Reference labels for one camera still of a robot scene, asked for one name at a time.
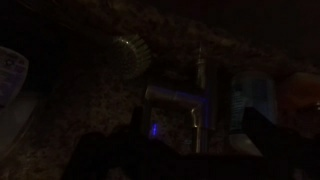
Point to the metal sink drain strainer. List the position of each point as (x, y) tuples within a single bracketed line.
[(133, 55)]

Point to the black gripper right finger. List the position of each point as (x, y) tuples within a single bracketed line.
[(258, 131)]

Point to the chrome kitchen tap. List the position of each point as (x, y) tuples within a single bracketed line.
[(200, 100)]

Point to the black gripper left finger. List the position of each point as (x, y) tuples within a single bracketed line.
[(137, 118)]

